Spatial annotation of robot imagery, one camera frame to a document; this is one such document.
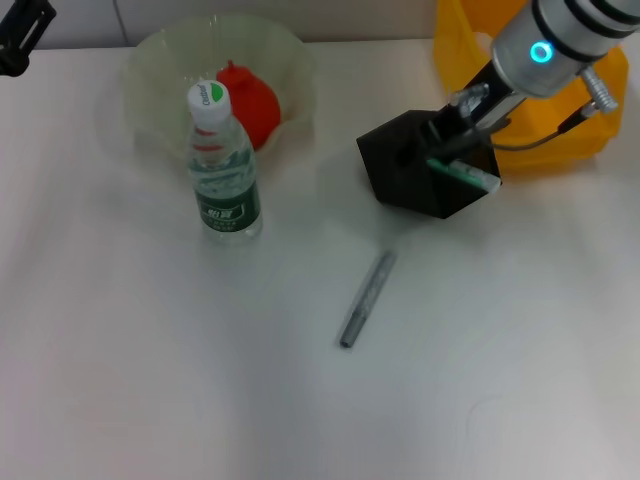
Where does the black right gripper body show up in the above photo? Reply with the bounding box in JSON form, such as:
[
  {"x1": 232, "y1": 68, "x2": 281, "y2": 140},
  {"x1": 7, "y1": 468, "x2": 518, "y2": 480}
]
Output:
[{"x1": 439, "y1": 64, "x2": 531, "y2": 136}]

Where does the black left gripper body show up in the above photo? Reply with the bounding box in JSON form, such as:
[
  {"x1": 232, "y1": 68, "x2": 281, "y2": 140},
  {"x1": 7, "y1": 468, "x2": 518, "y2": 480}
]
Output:
[{"x1": 0, "y1": 44, "x2": 29, "y2": 77}]

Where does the green pen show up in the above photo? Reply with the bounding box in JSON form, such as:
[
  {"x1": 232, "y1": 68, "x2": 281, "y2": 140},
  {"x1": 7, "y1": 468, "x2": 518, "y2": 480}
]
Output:
[{"x1": 425, "y1": 155, "x2": 502, "y2": 195}]

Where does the black mesh pen holder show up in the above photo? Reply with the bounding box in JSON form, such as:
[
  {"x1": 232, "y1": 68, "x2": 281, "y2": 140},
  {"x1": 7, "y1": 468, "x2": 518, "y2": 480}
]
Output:
[{"x1": 355, "y1": 108, "x2": 502, "y2": 220}]

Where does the red-orange fruit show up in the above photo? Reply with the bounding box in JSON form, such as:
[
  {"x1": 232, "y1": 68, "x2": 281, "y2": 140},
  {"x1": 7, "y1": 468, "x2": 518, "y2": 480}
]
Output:
[{"x1": 215, "y1": 59, "x2": 282, "y2": 151}]

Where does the clear green-label water bottle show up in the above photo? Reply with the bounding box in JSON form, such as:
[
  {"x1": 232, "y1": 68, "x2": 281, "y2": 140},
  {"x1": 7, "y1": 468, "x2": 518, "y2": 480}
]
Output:
[{"x1": 187, "y1": 82, "x2": 264, "y2": 246}]

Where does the pale green glass fruit bowl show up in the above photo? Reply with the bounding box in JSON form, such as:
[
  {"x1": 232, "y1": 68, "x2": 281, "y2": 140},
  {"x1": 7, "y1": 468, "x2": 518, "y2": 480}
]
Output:
[{"x1": 123, "y1": 14, "x2": 319, "y2": 166}]

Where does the grey pen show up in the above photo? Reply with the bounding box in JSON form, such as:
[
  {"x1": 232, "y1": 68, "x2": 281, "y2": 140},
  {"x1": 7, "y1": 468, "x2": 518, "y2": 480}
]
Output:
[{"x1": 338, "y1": 249, "x2": 398, "y2": 350}]

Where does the short silver plug connector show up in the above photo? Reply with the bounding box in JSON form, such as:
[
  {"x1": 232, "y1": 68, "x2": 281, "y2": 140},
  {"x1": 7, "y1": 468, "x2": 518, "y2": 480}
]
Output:
[{"x1": 448, "y1": 83, "x2": 492, "y2": 112}]

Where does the yellow plastic bin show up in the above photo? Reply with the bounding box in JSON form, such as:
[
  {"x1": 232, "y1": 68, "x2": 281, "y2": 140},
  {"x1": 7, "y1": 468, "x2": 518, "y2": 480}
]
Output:
[{"x1": 432, "y1": 0, "x2": 630, "y2": 174}]

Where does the grey cable with silver plug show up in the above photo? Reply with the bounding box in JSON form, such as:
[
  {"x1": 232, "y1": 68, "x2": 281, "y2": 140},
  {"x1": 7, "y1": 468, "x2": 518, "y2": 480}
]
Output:
[{"x1": 492, "y1": 67, "x2": 620, "y2": 151}]

